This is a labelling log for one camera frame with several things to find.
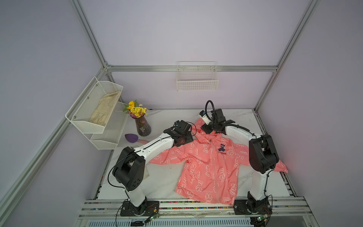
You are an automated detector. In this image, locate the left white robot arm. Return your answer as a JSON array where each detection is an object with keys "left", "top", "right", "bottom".
[{"left": 109, "top": 120, "right": 195, "bottom": 208}]

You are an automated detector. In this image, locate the dark glass vase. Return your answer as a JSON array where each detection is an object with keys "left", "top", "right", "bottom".
[{"left": 135, "top": 116, "right": 151, "bottom": 137}]

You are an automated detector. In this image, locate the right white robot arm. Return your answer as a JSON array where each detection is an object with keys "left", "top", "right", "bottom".
[{"left": 199, "top": 109, "right": 279, "bottom": 214}]

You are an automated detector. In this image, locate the white mesh shelf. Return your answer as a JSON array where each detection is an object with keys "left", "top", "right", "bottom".
[
  {"left": 90, "top": 102, "right": 129, "bottom": 150},
  {"left": 65, "top": 77, "right": 123, "bottom": 134}
]

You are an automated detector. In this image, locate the pink hooded jacket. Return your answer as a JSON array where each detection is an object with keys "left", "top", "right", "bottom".
[{"left": 149, "top": 118, "right": 289, "bottom": 207}]

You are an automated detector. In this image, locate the yellow flower bouquet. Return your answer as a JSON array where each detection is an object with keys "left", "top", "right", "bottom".
[{"left": 123, "top": 100, "right": 148, "bottom": 118}]

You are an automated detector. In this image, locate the lower white mesh shelf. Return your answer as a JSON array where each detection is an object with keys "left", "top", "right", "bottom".
[{"left": 90, "top": 102, "right": 129, "bottom": 150}]

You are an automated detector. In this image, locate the upper white mesh shelf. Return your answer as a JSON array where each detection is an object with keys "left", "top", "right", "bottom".
[{"left": 65, "top": 77, "right": 123, "bottom": 134}]

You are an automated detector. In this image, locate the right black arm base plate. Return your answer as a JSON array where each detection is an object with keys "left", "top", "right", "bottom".
[{"left": 233, "top": 199, "right": 272, "bottom": 215}]

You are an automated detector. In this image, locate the purple garden trowel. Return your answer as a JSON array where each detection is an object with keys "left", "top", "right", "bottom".
[{"left": 124, "top": 133, "right": 149, "bottom": 145}]

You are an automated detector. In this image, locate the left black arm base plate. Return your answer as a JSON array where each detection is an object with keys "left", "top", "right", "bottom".
[{"left": 118, "top": 201, "right": 160, "bottom": 217}]

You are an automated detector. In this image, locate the white wire wall basket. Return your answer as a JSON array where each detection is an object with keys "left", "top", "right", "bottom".
[{"left": 176, "top": 61, "right": 219, "bottom": 92}]

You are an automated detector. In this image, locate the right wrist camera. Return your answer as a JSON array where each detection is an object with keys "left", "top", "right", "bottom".
[{"left": 199, "top": 110, "right": 211, "bottom": 125}]

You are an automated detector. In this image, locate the beige cloth in shelf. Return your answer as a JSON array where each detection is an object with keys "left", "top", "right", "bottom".
[{"left": 89, "top": 91, "right": 121, "bottom": 126}]

